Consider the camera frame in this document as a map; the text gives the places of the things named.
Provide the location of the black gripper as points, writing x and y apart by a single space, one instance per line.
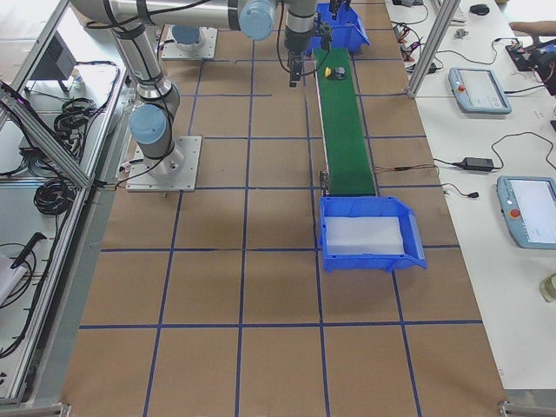
296 45

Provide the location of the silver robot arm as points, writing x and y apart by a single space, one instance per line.
151 125
189 37

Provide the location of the blue source bin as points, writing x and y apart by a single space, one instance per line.
348 31

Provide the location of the green conveyor belt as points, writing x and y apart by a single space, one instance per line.
346 150

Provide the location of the teach pendant far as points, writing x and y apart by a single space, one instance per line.
478 91

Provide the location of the teach pendant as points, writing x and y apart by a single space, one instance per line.
528 207
478 91

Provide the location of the white foam pad destination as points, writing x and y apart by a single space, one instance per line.
364 235

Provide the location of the blue destination bin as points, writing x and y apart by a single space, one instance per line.
373 206

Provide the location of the black power adapter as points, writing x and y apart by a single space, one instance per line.
475 164

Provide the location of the teach pendant near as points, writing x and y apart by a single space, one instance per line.
528 207

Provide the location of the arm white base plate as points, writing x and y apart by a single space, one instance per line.
176 172
173 51

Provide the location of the aluminium frame post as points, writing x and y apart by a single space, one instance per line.
436 35

